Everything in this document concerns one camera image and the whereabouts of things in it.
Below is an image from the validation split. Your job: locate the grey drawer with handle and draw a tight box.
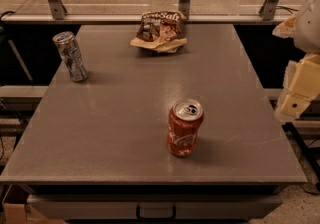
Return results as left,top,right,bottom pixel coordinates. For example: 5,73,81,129
27,194,282,221

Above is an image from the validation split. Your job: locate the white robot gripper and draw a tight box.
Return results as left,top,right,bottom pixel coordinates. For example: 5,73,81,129
272,0,320,122

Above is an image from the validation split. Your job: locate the silver drink can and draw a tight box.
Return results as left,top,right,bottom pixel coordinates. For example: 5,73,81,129
52,31,88,82

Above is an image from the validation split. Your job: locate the brown sea salt chip bag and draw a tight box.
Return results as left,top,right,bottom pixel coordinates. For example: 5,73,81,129
130,11,187,53

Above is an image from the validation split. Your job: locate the cardboard box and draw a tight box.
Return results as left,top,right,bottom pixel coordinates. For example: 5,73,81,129
2,185,65,224

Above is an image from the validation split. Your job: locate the red coke can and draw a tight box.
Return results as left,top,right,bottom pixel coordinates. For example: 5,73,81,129
167,98,204,157

